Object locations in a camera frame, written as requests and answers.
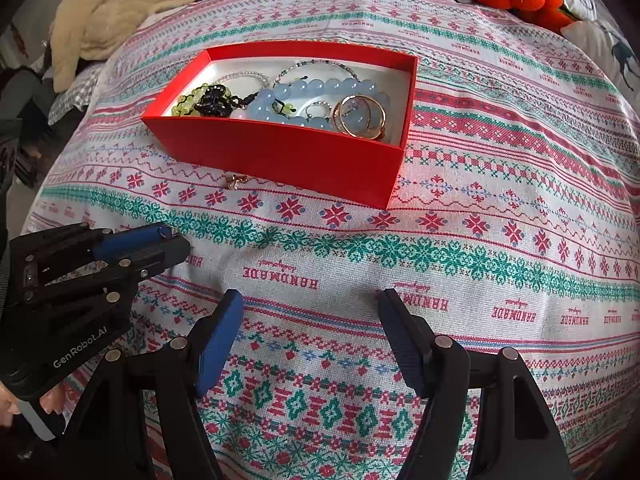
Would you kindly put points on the patterned knit-print tablecloth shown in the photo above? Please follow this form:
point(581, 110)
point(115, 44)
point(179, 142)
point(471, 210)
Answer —
point(350, 260)

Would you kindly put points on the beige fleece blanket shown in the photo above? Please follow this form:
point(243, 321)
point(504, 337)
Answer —
point(125, 5)

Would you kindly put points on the pink bead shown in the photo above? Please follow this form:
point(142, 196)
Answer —
point(240, 115)

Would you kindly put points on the grey checked cloth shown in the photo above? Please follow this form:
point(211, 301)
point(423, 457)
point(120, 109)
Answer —
point(75, 95)

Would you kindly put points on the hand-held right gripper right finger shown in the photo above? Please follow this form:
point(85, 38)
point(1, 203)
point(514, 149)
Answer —
point(405, 345)

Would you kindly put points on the gold bangles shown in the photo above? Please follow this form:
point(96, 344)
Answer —
point(357, 122)

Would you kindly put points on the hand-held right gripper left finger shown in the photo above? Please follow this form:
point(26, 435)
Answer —
point(220, 345)

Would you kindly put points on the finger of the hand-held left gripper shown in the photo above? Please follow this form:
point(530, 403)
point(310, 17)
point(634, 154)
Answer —
point(160, 255)
point(130, 240)

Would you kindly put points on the person's left hand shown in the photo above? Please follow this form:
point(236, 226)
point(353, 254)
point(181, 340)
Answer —
point(5, 410)

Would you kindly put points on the red cardboard box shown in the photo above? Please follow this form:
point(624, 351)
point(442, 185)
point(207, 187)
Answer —
point(280, 160)

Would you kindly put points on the black hair claw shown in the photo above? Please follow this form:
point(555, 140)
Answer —
point(215, 100)

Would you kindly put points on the small gold charm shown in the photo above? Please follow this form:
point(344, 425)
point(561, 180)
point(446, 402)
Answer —
point(232, 180)

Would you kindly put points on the deer print pillow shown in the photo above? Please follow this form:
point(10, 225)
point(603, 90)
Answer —
point(610, 35)

